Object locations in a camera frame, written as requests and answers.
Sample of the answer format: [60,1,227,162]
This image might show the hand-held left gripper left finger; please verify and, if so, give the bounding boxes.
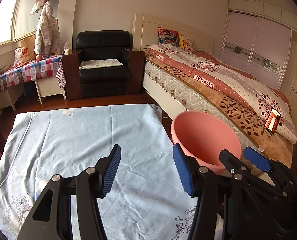
[17,144,122,240]

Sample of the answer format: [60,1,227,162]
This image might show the plaid heart tablecloth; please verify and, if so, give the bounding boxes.
[0,54,67,95]

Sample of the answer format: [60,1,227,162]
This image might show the pink plastic basin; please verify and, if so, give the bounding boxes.
[171,111,242,175]

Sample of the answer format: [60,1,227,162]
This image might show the colourful printed pillow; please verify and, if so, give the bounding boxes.
[158,27,180,47]

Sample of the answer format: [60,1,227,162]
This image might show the white wooden bed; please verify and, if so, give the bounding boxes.
[133,13,297,160]

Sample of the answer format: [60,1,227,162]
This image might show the white sliding wardrobe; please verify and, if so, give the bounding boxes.
[218,0,297,93]

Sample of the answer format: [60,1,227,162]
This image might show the black leather armchair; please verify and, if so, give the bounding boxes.
[63,30,146,100]

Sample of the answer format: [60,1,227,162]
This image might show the window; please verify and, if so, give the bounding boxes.
[0,0,21,50]

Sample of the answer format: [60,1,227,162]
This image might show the white roller blind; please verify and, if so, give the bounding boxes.
[13,0,42,39]

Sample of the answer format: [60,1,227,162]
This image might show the light blue floral tablecloth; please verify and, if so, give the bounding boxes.
[0,104,224,240]

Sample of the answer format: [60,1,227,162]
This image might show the brown paper shopping bag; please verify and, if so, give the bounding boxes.
[18,35,37,63]

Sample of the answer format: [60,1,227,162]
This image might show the white floral seat cushion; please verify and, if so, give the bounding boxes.
[78,59,123,70]

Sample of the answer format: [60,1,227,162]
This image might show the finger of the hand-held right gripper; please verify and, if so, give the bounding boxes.
[243,147,297,190]
[219,149,289,198]

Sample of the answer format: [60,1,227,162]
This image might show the pink patterned quilt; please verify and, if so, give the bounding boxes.
[145,44,297,144]

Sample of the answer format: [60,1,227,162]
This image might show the floral puffer jacket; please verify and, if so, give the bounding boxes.
[34,1,60,55]

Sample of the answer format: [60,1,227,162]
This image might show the smartphone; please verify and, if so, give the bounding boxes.
[265,109,282,134]

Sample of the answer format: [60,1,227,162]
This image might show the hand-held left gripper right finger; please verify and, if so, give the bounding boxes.
[172,144,276,240]

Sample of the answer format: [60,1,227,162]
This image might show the yellow floral pillow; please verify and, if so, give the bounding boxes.
[179,33,195,52]

